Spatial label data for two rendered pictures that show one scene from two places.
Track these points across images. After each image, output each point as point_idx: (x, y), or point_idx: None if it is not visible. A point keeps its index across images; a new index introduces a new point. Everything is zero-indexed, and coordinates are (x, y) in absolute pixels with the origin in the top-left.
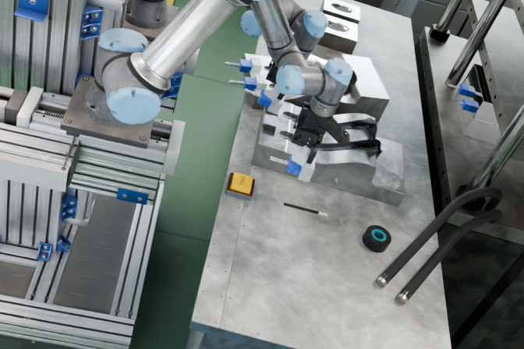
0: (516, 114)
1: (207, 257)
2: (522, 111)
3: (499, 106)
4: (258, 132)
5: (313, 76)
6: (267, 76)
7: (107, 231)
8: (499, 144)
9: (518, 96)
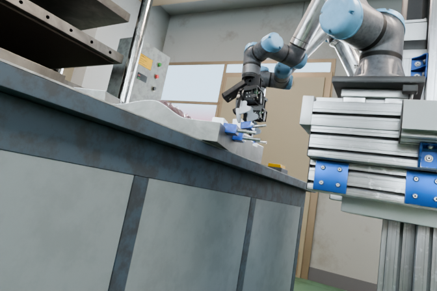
0: (132, 77)
1: (305, 182)
2: (134, 74)
3: (71, 85)
4: (248, 154)
5: None
6: (263, 102)
7: None
8: (128, 99)
9: None
